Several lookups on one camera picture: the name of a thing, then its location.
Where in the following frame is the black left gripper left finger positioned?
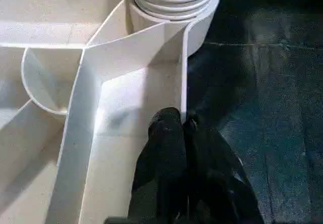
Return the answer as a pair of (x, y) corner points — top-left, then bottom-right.
(128, 107), (188, 224)

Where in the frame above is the white plastic table leg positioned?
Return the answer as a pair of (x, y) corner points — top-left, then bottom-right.
(130, 0), (220, 23)

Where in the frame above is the white plastic table top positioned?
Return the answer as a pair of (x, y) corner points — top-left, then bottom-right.
(0, 0), (220, 224)

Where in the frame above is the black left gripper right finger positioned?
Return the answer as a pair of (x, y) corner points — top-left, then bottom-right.
(182, 112), (264, 224)

